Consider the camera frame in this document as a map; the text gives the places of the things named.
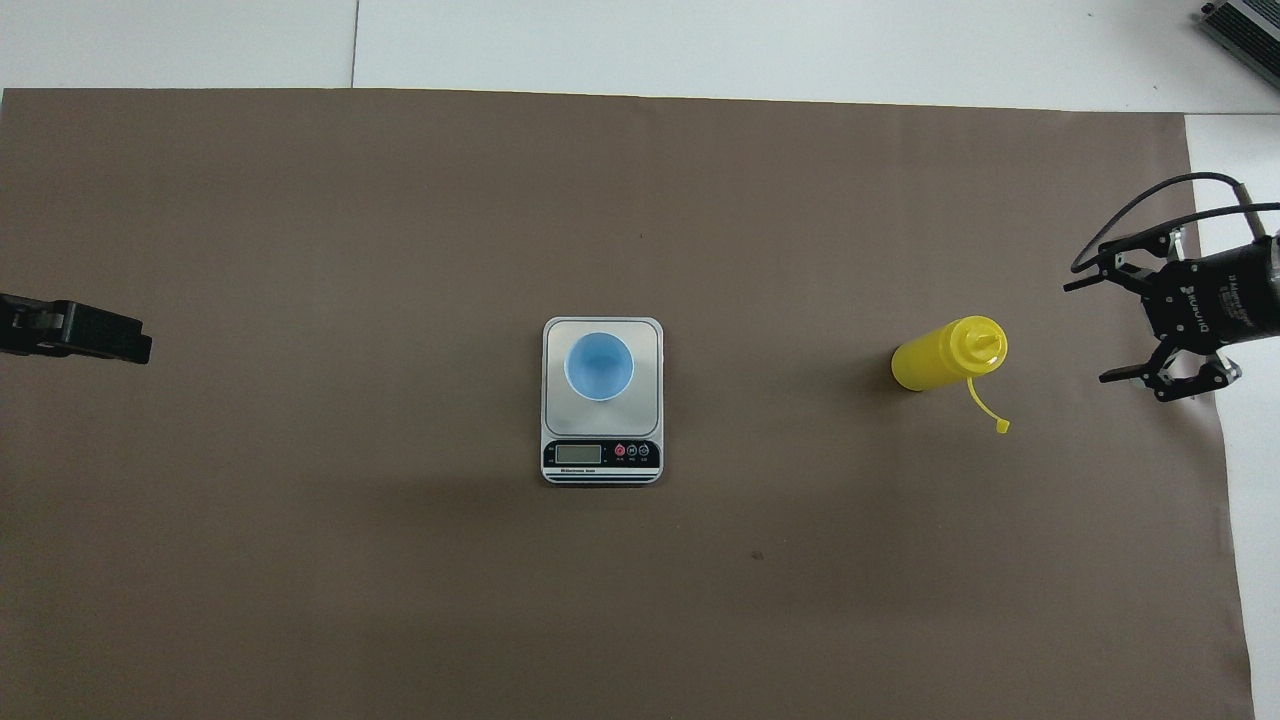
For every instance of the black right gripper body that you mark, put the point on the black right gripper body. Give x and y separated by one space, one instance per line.
1220 295

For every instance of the yellow squeeze seasoning bottle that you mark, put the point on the yellow squeeze seasoning bottle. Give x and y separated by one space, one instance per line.
930 362

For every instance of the light blue plastic cup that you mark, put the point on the light blue plastic cup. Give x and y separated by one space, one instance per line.
598 365

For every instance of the silver digital kitchen scale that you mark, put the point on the silver digital kitchen scale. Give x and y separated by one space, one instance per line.
601 425

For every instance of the grey metal power supply box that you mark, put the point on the grey metal power supply box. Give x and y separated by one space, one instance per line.
1250 25

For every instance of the brown paper table mat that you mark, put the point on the brown paper table mat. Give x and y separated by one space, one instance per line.
400 200

